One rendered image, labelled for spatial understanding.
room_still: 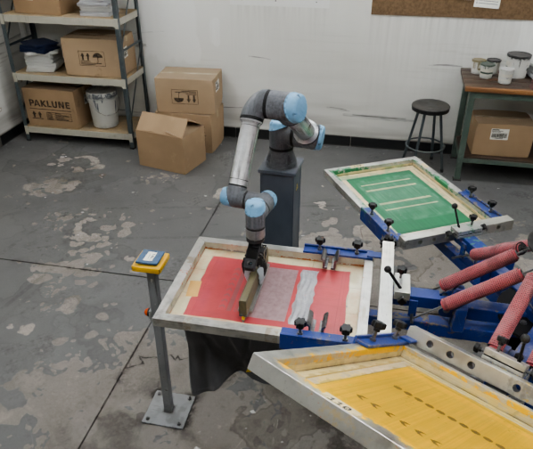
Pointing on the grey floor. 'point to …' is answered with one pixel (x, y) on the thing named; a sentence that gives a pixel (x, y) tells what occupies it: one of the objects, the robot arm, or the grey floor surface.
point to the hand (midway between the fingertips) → (254, 282)
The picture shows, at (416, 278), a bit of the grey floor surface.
